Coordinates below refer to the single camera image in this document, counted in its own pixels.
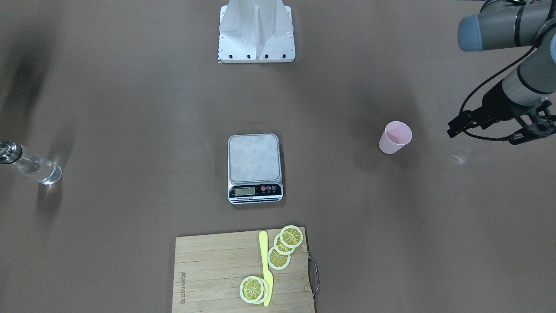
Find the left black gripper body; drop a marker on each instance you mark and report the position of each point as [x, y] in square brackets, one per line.
[496, 105]

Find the silver kitchen scale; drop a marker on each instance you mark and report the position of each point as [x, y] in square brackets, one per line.
[254, 169]

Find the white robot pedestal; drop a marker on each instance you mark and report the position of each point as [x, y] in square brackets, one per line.
[256, 31]

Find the lemon slice single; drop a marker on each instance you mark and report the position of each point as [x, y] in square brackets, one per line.
[254, 290]

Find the lemon slice near knife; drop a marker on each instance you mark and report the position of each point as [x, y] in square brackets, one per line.
[278, 261]

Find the lemon slice end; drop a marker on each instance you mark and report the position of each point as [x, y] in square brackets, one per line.
[291, 236]

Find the bamboo cutting board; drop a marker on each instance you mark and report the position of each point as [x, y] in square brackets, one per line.
[208, 271]

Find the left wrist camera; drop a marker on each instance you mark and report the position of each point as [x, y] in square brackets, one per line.
[463, 121]

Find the pink plastic cup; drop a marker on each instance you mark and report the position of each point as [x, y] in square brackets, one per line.
[395, 136]

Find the clear glass sauce bottle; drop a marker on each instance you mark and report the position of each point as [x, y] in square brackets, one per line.
[31, 165]

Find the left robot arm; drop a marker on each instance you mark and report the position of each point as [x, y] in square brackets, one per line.
[523, 94]

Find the yellow plastic knife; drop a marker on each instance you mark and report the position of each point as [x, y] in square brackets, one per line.
[267, 275]

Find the lemon slice middle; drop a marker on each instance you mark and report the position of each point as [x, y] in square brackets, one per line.
[281, 248]

